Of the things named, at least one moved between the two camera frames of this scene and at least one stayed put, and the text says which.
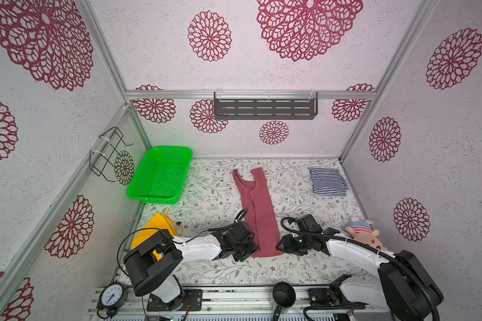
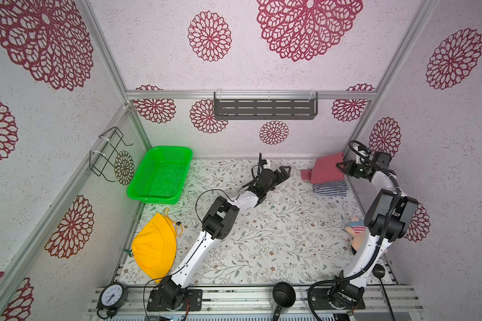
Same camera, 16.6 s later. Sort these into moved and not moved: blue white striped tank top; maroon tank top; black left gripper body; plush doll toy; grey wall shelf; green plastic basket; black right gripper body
Moved: maroon tank top; black right gripper body; black left gripper body
Not moved: blue white striped tank top; plush doll toy; grey wall shelf; green plastic basket
